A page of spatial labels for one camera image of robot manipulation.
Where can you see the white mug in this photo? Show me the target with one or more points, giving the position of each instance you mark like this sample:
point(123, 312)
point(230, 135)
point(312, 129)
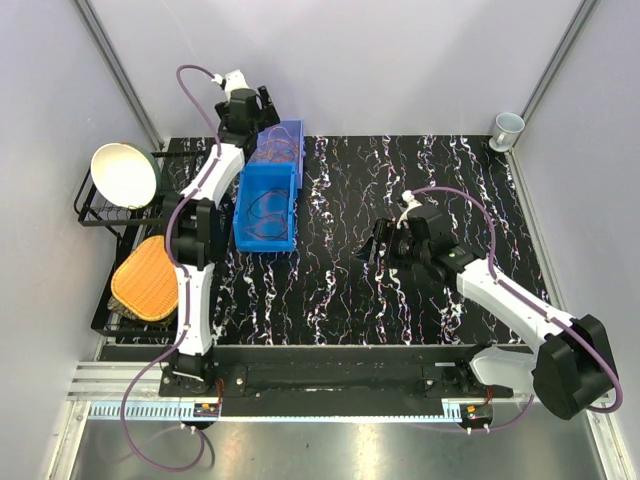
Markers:
point(506, 130)

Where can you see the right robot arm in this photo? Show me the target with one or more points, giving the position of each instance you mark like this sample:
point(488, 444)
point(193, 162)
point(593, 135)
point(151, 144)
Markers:
point(569, 365)

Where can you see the black wire dish rack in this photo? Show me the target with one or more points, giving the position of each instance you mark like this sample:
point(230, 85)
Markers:
point(130, 228)

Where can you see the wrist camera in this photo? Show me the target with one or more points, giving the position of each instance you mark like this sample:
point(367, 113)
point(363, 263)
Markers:
point(408, 202)
point(230, 82)

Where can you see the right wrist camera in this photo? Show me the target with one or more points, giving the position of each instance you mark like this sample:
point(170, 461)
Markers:
point(408, 202)

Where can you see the orange woven basket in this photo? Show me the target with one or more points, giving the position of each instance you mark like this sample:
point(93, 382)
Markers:
point(144, 287)

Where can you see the aluminium frame rail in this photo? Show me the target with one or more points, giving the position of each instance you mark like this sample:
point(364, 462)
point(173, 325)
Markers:
point(119, 390)

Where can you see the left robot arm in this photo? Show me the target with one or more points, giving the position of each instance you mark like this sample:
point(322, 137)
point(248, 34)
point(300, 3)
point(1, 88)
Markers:
point(194, 239)

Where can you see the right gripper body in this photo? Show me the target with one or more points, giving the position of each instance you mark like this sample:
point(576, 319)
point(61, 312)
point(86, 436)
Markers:
point(401, 250)

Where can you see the blue plastic bin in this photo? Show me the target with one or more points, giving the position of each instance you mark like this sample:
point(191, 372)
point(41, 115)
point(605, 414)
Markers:
point(264, 219)

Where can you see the light purple plastic bin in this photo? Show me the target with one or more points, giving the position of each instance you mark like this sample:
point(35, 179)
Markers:
point(282, 143)

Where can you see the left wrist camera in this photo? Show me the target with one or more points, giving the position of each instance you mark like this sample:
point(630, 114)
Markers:
point(230, 82)

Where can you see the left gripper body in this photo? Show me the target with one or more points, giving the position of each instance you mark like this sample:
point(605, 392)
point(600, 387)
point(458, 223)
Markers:
point(265, 116)

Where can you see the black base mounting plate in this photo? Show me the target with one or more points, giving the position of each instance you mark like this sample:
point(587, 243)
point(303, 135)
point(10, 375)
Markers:
point(319, 383)

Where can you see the white bowl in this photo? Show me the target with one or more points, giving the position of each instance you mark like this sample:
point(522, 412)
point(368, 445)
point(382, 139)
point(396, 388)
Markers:
point(125, 174)

